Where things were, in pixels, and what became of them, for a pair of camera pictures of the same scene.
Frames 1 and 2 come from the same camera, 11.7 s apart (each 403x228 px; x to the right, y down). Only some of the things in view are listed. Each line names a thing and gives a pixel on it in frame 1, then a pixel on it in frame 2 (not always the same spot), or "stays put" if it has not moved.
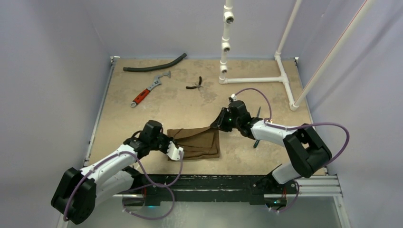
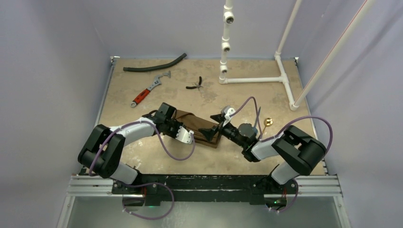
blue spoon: x=258 y=112 stays put
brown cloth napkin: x=196 y=143 -> x=194 y=123
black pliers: x=197 y=86 stays put
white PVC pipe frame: x=228 y=18 stays put
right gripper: x=221 y=120 -> x=221 y=126
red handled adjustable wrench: x=156 y=82 stays put
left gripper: x=167 y=139 -> x=177 y=125
